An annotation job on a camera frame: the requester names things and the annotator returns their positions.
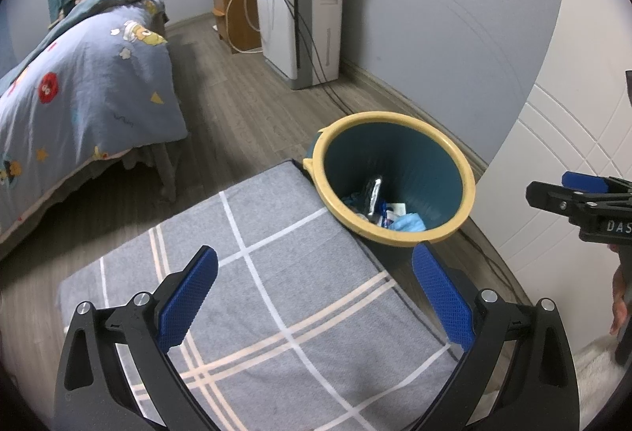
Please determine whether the bed with cartoon duvet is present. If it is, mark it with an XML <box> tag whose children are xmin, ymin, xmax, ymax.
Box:
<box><xmin>0</xmin><ymin>0</ymin><xmax>189</xmax><ymax>234</ymax></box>

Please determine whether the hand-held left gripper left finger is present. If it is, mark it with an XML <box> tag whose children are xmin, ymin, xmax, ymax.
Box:
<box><xmin>52</xmin><ymin>244</ymin><xmax>220</xmax><ymax>431</ymax></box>

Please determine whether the silver foil packet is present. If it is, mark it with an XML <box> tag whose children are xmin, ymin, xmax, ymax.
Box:
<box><xmin>363</xmin><ymin>175</ymin><xmax>385</xmax><ymax>217</ymax></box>

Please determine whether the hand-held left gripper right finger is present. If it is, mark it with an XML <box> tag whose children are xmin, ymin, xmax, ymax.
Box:
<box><xmin>411</xmin><ymin>242</ymin><xmax>581</xmax><ymax>431</ymax></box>

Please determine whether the light blue mask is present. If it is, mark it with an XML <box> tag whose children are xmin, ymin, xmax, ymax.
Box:
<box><xmin>391</xmin><ymin>213</ymin><xmax>427</xmax><ymax>233</ymax></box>

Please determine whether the white fluffy rug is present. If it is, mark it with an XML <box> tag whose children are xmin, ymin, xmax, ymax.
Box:
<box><xmin>573</xmin><ymin>332</ymin><xmax>632</xmax><ymax>427</ymax></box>

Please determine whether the black power cable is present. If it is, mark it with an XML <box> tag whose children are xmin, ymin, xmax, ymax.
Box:
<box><xmin>267</xmin><ymin>0</ymin><xmax>356</xmax><ymax>116</ymax></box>

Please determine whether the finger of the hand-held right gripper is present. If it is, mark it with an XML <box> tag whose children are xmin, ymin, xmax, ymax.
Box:
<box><xmin>525</xmin><ymin>180</ymin><xmax>593</xmax><ymax>229</ymax></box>
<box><xmin>562</xmin><ymin>171</ymin><xmax>632</xmax><ymax>205</ymax></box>

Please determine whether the white panelled door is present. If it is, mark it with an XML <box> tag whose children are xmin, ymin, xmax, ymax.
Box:
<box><xmin>481</xmin><ymin>78</ymin><xmax>632</xmax><ymax>363</ymax></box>

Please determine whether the wooden cabinet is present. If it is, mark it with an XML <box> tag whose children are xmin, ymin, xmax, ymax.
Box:
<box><xmin>209</xmin><ymin>0</ymin><xmax>262</xmax><ymax>56</ymax></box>

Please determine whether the white air purifier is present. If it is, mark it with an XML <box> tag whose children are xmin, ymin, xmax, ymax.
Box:
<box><xmin>254</xmin><ymin>0</ymin><xmax>345</xmax><ymax>90</ymax></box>

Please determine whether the person's right hand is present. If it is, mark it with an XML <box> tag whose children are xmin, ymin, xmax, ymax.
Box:
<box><xmin>608</xmin><ymin>244</ymin><xmax>630</xmax><ymax>337</ymax></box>

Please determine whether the blue white wrapper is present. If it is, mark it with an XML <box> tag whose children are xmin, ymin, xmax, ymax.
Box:
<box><xmin>370</xmin><ymin>200</ymin><xmax>398</xmax><ymax>229</ymax></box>

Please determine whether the grey bed skirt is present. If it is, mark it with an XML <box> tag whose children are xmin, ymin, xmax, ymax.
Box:
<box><xmin>0</xmin><ymin>135</ymin><xmax>191</xmax><ymax>259</ymax></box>

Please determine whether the teal trash bin yellow rim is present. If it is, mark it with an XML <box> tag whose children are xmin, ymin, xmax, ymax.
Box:
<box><xmin>303</xmin><ymin>112</ymin><xmax>477</xmax><ymax>248</ymax></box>

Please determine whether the grey plaid mat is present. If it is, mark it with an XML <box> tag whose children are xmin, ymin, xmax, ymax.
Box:
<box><xmin>59</xmin><ymin>159</ymin><xmax>460</xmax><ymax>431</ymax></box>

